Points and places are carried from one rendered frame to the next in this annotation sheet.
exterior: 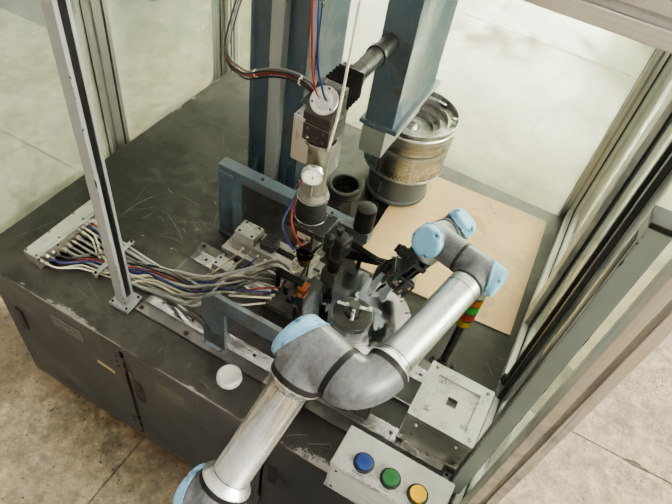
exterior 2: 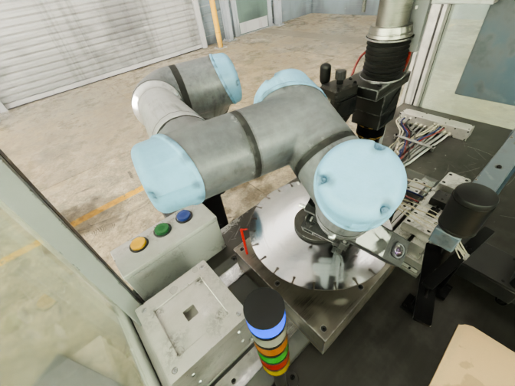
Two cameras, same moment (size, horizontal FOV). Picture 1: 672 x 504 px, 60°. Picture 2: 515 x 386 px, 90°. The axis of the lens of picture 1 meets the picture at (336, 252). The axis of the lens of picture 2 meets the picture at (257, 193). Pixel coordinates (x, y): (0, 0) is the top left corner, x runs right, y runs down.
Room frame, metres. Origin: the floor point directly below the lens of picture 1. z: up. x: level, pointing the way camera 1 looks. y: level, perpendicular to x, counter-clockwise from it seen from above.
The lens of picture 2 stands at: (1.05, -0.47, 1.43)
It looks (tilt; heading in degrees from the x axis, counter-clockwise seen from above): 42 degrees down; 125
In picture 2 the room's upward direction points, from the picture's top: 9 degrees counter-clockwise
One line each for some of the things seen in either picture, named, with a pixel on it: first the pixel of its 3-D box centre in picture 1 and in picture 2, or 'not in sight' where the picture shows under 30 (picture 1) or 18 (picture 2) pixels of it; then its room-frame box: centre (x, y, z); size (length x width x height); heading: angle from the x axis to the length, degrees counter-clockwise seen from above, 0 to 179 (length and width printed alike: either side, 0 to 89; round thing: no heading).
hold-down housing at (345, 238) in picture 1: (335, 256); (336, 123); (0.93, 0.00, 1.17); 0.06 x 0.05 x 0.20; 61
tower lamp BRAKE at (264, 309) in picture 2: not in sight; (264, 312); (0.97, -0.38, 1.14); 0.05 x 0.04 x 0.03; 160
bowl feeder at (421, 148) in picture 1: (405, 151); not in sight; (1.72, -0.18, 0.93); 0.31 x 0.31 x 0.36
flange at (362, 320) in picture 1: (352, 312); (317, 220); (0.93, -0.08, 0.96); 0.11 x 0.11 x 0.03
